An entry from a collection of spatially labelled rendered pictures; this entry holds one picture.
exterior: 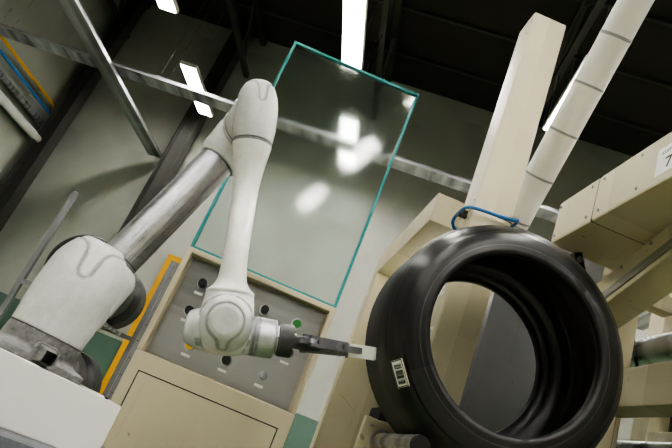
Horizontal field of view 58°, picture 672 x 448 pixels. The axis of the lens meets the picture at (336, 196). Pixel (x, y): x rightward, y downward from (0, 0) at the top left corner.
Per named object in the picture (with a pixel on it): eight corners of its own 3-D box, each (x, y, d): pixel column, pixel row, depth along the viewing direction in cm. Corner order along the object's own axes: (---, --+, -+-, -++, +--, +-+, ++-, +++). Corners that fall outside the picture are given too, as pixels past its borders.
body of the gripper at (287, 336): (280, 320, 139) (320, 326, 140) (277, 326, 146) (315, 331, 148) (275, 353, 136) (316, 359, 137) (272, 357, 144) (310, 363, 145)
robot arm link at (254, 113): (282, 141, 152) (268, 159, 164) (290, 78, 158) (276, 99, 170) (231, 129, 148) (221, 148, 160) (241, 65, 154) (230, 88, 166)
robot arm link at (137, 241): (18, 303, 132) (28, 312, 152) (75, 351, 134) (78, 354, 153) (244, 87, 166) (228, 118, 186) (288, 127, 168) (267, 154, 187)
